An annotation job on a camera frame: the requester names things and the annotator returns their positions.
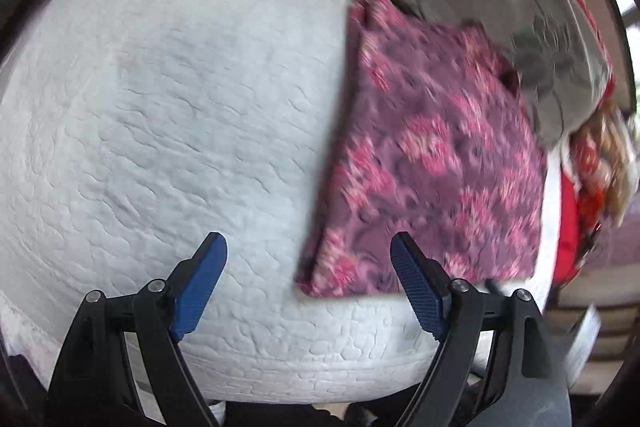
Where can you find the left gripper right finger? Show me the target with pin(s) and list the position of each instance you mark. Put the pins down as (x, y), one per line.
(425, 283)

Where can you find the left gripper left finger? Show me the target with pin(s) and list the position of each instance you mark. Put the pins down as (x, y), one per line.
(192, 283)

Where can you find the purple pink floral garment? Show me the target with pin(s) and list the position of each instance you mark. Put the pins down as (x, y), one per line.
(435, 143)

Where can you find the red blanket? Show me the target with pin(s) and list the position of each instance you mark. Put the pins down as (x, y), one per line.
(569, 236)

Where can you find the white quilted bed cover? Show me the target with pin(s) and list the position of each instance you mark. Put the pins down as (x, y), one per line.
(130, 129)

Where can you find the doll in plastic bag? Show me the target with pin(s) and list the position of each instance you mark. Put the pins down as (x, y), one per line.
(605, 164)

